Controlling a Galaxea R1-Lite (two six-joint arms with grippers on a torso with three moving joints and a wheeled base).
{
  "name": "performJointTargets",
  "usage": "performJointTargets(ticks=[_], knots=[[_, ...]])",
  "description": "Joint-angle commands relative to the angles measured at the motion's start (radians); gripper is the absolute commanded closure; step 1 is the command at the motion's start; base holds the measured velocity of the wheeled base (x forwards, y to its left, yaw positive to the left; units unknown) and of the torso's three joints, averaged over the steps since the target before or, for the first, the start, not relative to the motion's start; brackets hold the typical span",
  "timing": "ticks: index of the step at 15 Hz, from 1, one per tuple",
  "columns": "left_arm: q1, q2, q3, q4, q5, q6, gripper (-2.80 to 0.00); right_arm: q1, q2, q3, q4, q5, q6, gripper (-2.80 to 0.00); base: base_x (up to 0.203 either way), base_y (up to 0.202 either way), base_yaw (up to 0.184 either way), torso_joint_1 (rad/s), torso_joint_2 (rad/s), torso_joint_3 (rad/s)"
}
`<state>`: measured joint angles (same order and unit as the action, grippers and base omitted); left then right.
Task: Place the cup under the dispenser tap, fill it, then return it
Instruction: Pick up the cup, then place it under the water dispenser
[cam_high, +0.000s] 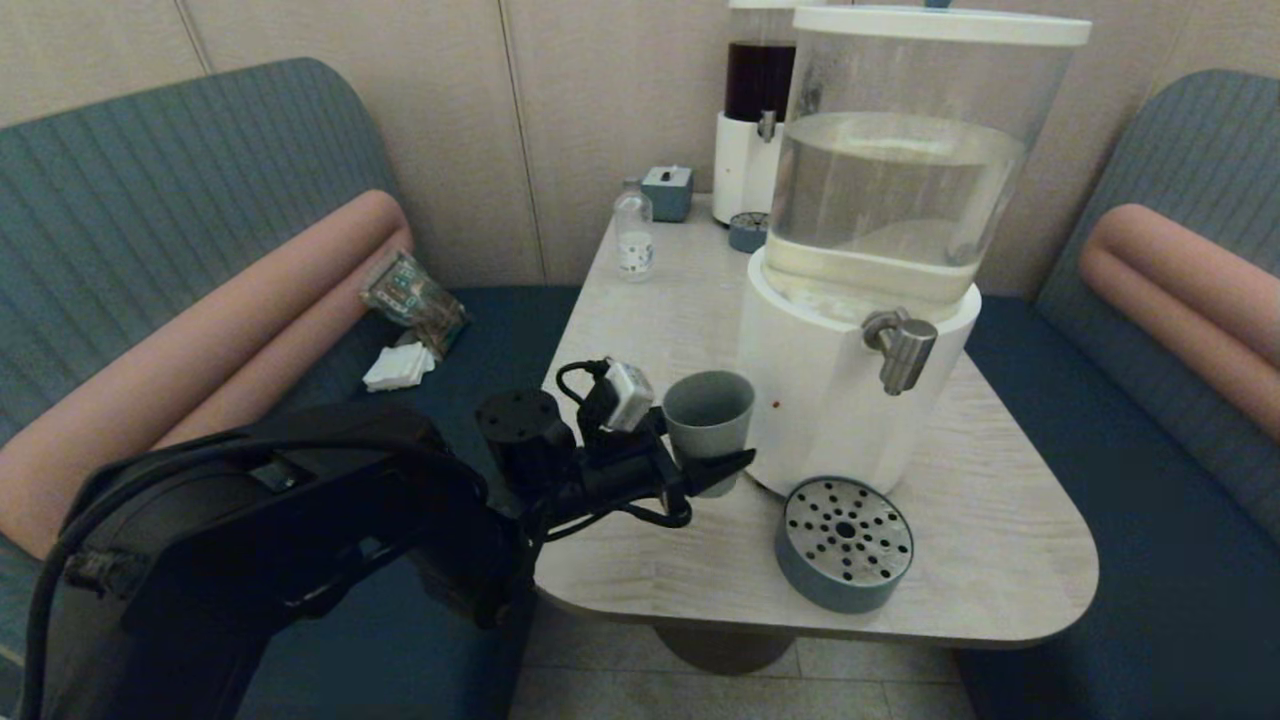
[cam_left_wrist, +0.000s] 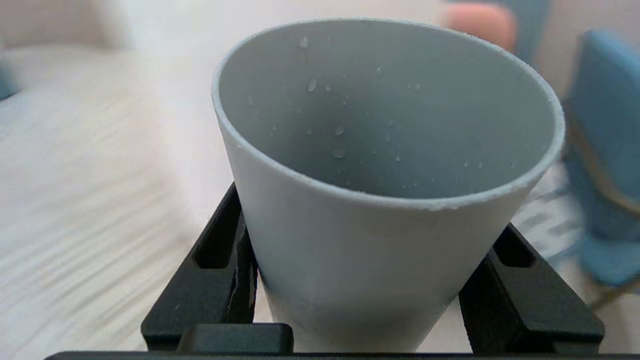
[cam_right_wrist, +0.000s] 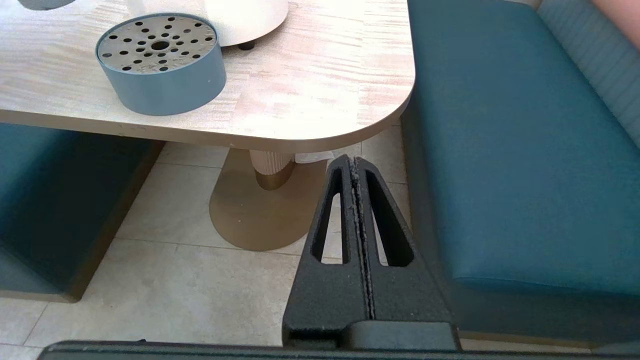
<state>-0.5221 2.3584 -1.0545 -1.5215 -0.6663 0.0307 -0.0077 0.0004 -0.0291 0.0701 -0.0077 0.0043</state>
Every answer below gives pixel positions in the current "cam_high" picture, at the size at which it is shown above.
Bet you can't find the grey-blue plastic cup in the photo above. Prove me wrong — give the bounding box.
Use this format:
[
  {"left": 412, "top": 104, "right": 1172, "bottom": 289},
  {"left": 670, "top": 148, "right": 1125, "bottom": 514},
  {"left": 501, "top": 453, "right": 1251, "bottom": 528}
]
[{"left": 662, "top": 370, "right": 756, "bottom": 498}]

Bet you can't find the metal water dispenser tap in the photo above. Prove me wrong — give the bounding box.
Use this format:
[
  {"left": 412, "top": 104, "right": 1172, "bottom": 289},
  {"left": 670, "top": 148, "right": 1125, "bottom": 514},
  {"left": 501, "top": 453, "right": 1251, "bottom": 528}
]
[{"left": 862, "top": 308, "right": 939, "bottom": 397}]

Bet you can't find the large round perforated drip tray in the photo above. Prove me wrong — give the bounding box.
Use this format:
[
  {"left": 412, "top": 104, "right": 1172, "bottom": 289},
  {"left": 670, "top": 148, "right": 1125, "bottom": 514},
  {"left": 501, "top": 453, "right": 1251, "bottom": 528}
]
[{"left": 774, "top": 476, "right": 915, "bottom": 615}]

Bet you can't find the clear water dispenser white base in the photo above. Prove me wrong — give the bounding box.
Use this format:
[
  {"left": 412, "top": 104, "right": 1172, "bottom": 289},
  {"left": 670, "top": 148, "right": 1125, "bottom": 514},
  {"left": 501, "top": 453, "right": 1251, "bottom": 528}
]
[{"left": 727, "top": 5, "right": 1093, "bottom": 499}]

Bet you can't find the small clear plastic bottle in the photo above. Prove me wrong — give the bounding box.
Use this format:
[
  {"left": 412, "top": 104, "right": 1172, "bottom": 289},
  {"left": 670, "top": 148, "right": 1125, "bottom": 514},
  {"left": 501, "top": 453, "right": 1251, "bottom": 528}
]
[{"left": 613, "top": 178, "right": 654, "bottom": 284}]

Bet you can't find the small round blue drip tray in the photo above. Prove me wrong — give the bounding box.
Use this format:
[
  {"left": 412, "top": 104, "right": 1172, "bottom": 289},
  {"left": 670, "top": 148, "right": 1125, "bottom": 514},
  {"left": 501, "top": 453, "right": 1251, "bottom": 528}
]
[{"left": 728, "top": 211, "right": 771, "bottom": 254}]

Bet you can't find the white paper napkins stack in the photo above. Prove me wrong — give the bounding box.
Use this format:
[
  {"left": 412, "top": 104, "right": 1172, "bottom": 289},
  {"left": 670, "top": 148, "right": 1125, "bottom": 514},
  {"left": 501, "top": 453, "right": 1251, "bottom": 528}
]
[{"left": 362, "top": 342, "right": 437, "bottom": 393}]

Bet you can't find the crinkled snack bag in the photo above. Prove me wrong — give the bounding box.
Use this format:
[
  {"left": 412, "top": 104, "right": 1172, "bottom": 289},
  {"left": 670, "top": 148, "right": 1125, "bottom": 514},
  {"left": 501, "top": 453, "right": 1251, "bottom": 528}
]
[{"left": 360, "top": 250, "right": 469, "bottom": 359}]

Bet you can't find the small blue square box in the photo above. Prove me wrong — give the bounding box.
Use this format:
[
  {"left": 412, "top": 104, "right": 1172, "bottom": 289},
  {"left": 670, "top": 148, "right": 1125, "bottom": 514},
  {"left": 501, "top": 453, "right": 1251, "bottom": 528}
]
[{"left": 641, "top": 165, "right": 694, "bottom": 223}]

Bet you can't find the dark drink dispenser white base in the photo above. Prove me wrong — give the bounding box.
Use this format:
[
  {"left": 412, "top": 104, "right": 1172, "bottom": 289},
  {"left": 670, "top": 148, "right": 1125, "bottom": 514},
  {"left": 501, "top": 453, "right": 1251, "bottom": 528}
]
[{"left": 712, "top": 0, "right": 801, "bottom": 229}]

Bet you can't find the blue ribbed bench sofa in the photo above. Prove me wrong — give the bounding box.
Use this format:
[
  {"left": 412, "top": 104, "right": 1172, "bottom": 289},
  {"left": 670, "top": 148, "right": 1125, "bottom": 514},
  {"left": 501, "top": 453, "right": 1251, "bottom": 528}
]
[
  {"left": 950, "top": 68, "right": 1280, "bottom": 720},
  {"left": 0, "top": 57, "right": 581, "bottom": 720}
]

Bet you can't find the pink bolster cushion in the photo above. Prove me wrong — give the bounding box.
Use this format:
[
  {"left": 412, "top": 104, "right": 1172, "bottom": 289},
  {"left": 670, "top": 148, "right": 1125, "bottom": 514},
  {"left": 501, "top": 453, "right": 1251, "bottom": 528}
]
[
  {"left": 1078, "top": 204, "right": 1280, "bottom": 446},
  {"left": 0, "top": 190, "right": 414, "bottom": 561}
]

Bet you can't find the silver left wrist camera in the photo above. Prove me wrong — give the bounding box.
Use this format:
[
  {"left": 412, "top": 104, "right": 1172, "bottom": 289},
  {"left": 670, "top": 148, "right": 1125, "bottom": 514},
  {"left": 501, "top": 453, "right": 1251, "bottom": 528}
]
[{"left": 600, "top": 360, "right": 657, "bottom": 434}]

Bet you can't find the black left camera cable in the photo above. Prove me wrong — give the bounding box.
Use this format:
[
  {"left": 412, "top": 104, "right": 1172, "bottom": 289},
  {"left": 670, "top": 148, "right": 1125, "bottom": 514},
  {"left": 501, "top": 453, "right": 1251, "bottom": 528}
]
[{"left": 554, "top": 357, "right": 613, "bottom": 413}]

